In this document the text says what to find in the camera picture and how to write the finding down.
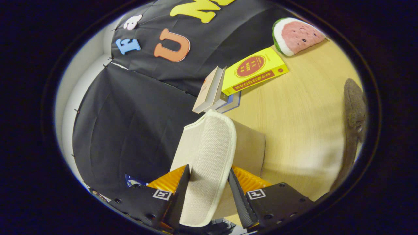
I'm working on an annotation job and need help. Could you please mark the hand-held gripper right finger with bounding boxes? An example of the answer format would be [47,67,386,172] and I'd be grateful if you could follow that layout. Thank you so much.
[228,166,315,229]

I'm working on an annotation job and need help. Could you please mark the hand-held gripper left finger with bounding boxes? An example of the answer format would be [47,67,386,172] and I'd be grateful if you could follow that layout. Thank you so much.
[109,164,191,230]

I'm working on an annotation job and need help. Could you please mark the beige fabric storage box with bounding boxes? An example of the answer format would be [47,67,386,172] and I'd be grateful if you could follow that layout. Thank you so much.
[170,109,266,227]

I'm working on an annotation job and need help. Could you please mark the brown fuzzy shoe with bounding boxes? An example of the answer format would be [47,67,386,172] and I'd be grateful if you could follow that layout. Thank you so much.
[343,78,368,144]

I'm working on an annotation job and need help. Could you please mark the black backdrop cloth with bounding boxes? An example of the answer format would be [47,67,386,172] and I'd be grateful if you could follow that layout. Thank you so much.
[72,0,294,199]

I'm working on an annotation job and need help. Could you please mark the blue book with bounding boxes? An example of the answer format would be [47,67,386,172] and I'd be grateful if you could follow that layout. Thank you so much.
[217,91,242,114]

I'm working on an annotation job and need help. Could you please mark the grey book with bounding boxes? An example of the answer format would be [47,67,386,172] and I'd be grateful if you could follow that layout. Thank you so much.
[214,92,229,111]

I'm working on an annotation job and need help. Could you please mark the beige book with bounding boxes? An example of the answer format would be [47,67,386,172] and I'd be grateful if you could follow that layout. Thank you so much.
[192,66,226,114]

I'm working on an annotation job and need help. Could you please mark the yellow book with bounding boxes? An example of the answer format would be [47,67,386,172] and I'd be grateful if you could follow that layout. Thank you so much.
[221,47,289,96]

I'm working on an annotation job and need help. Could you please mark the watermelon slice plush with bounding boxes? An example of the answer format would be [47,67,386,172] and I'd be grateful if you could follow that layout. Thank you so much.
[272,17,326,57]

